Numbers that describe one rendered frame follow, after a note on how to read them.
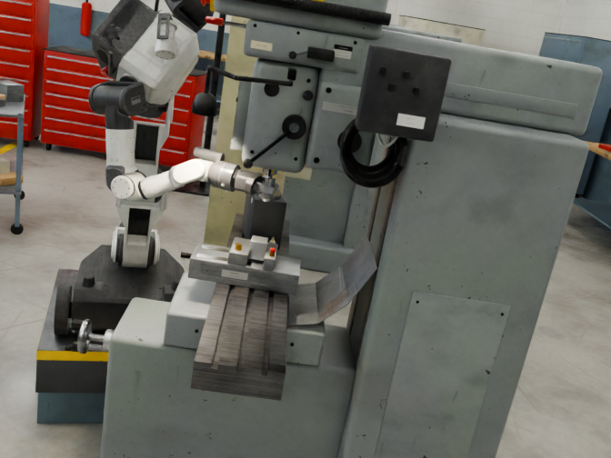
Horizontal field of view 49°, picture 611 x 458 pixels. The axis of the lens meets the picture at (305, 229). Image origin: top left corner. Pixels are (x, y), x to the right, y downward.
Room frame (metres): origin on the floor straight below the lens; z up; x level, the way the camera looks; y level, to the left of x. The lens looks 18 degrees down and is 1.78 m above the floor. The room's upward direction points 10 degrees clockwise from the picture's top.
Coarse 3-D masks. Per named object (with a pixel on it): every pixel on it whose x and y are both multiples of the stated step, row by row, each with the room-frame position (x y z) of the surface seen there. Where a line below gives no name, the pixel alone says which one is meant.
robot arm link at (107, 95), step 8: (96, 88) 2.15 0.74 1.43; (104, 88) 2.14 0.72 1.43; (112, 88) 2.13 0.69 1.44; (120, 88) 2.12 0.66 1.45; (96, 96) 2.13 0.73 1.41; (104, 96) 2.12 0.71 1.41; (112, 96) 2.11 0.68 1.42; (96, 104) 2.13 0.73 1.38; (104, 104) 2.12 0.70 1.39; (112, 104) 2.10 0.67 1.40; (104, 112) 2.14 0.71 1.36; (112, 112) 2.10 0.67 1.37; (120, 112) 2.11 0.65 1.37; (112, 120) 2.10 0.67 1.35; (120, 120) 2.10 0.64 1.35; (128, 120) 2.12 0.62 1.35; (112, 128) 2.10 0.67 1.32; (120, 128) 2.10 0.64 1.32; (128, 128) 2.11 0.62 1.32
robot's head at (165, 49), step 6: (162, 24) 2.18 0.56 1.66; (174, 24) 2.18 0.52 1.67; (162, 30) 2.16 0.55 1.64; (174, 30) 2.19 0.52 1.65; (174, 36) 2.18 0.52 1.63; (156, 42) 2.14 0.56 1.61; (162, 42) 2.13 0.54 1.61; (168, 42) 2.14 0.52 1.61; (174, 42) 2.16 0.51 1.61; (156, 48) 2.13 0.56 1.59; (162, 48) 2.12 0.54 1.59; (168, 48) 2.13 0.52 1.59; (174, 48) 2.15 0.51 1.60; (156, 54) 2.14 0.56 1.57; (162, 54) 2.14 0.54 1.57; (168, 54) 2.14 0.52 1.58; (174, 54) 2.14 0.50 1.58
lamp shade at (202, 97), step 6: (198, 96) 1.90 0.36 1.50; (204, 96) 1.90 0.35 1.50; (210, 96) 1.91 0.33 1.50; (198, 102) 1.89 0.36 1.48; (204, 102) 1.89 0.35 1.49; (210, 102) 1.90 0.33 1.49; (192, 108) 1.91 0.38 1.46; (198, 108) 1.89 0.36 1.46; (204, 108) 1.89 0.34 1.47; (210, 108) 1.90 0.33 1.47; (216, 108) 1.92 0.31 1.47; (204, 114) 1.89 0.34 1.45; (210, 114) 1.90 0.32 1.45
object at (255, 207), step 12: (276, 192) 2.41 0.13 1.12; (252, 204) 2.35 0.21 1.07; (264, 204) 2.32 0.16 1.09; (276, 204) 2.33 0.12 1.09; (252, 216) 2.31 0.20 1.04; (264, 216) 2.32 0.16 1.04; (276, 216) 2.33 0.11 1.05; (252, 228) 2.31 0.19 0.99; (264, 228) 2.32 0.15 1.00; (276, 228) 2.33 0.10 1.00; (276, 240) 2.33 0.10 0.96
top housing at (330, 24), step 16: (224, 0) 1.89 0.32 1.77; (320, 0) 1.91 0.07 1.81; (336, 0) 1.91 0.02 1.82; (352, 0) 1.91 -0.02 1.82; (368, 0) 1.92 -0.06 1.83; (384, 0) 1.92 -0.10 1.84; (240, 16) 1.91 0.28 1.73; (256, 16) 1.90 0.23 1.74; (272, 16) 1.90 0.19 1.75; (288, 16) 1.90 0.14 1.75; (304, 16) 1.90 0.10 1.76; (320, 16) 1.91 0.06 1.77; (336, 16) 1.91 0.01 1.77; (336, 32) 1.92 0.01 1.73; (352, 32) 1.92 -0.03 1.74; (368, 32) 1.92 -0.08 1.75
